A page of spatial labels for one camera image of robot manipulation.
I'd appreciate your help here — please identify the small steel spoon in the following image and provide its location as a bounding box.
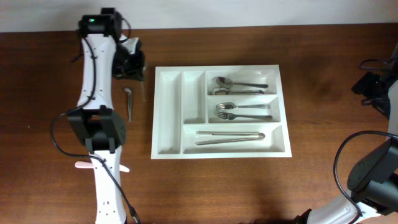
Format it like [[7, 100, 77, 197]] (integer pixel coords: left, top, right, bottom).
[[124, 87, 133, 122], [140, 81, 147, 102]]

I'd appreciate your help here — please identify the white plastic knife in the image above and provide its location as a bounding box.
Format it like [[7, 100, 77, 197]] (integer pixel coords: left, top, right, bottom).
[[75, 161, 130, 172]]

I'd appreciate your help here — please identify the steel fork nearer tray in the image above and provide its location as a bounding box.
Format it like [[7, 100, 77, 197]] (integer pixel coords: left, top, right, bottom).
[[215, 102, 271, 110]]

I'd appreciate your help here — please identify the steel fork farther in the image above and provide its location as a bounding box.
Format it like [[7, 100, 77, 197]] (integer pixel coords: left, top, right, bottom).
[[216, 112, 273, 120]]

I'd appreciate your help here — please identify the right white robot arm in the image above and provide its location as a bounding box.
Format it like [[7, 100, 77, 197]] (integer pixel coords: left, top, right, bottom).
[[293, 50, 397, 224]]

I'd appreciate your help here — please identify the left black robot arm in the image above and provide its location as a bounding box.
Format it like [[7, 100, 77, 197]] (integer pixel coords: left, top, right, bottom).
[[67, 7, 146, 223]]

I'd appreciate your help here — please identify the white plastic cutlery tray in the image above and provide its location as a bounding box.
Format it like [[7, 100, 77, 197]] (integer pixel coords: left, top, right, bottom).
[[152, 65, 292, 159]]

